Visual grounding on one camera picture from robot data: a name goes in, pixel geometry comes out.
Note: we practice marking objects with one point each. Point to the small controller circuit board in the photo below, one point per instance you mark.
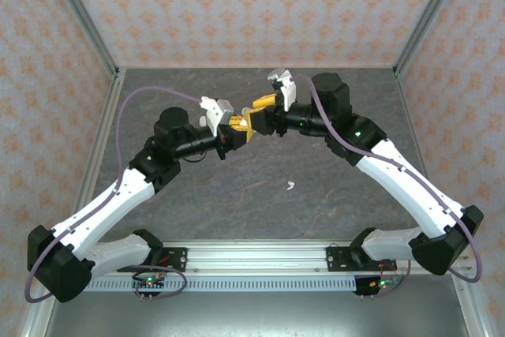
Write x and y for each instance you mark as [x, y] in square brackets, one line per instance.
[378, 285]
[149, 282]

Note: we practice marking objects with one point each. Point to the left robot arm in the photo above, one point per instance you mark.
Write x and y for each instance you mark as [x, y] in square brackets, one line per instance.
[102, 210]

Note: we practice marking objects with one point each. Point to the aluminium table side rail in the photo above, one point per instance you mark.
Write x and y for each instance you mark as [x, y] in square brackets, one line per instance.
[408, 96]
[111, 96]

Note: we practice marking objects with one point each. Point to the aluminium mounting rail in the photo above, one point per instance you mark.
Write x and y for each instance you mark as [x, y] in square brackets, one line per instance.
[256, 258]

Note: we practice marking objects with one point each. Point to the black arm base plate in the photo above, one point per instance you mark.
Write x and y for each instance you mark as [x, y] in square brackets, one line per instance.
[177, 254]
[337, 258]

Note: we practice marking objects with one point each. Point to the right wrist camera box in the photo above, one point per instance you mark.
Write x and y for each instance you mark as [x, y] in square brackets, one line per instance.
[282, 82]

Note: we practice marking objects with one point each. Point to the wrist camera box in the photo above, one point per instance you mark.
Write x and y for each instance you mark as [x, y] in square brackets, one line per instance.
[282, 82]
[215, 112]

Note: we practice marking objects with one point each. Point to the grey metal shelf panel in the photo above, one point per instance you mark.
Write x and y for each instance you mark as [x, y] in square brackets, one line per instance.
[256, 313]

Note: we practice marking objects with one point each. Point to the aluminium frame post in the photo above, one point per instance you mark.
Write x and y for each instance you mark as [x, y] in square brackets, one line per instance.
[37, 323]
[427, 17]
[475, 313]
[83, 17]

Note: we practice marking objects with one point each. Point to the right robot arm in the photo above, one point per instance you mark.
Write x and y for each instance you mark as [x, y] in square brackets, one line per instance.
[406, 183]

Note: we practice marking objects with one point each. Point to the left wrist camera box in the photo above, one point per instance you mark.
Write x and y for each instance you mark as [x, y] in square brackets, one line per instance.
[215, 112]

